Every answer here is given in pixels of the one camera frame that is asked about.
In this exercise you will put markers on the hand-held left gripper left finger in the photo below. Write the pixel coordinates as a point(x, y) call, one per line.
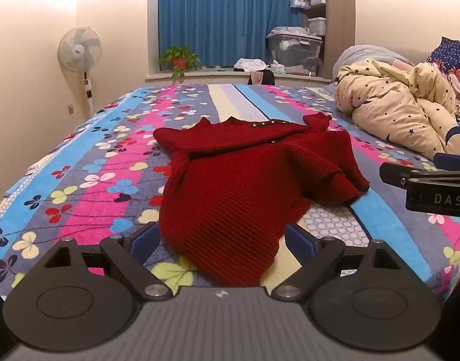
point(144, 241)

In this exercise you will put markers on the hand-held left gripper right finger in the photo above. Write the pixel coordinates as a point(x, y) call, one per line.
point(300, 241)

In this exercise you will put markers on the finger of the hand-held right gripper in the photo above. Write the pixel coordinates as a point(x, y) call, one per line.
point(397, 175)
point(449, 161)

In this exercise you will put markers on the dark red knit sweater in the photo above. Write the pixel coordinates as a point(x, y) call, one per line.
point(233, 195)

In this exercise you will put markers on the pile of light clothes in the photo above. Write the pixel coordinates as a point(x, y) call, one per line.
point(249, 64)

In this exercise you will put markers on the cream star-print duvet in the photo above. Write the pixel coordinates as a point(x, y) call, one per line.
point(399, 105)

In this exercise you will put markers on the floral striped fleece blanket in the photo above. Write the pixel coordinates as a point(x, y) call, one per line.
point(102, 165)

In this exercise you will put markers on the navy patterned pillow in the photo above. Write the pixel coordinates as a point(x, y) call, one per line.
point(453, 58)

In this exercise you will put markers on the grey pillow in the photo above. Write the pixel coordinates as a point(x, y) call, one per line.
point(361, 54)

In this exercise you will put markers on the tissue pack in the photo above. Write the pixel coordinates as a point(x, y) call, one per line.
point(278, 67)

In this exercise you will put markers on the clear plastic storage box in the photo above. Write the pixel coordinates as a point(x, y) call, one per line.
point(294, 49)

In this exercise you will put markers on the black and pink chair back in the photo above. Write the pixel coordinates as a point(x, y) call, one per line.
point(260, 77)

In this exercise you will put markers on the potted green plant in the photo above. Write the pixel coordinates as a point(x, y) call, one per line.
point(178, 59)

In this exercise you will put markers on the blue curtain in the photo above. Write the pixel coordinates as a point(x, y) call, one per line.
point(230, 15)

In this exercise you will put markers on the white pedestal fan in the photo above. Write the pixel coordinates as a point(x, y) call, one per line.
point(81, 50)

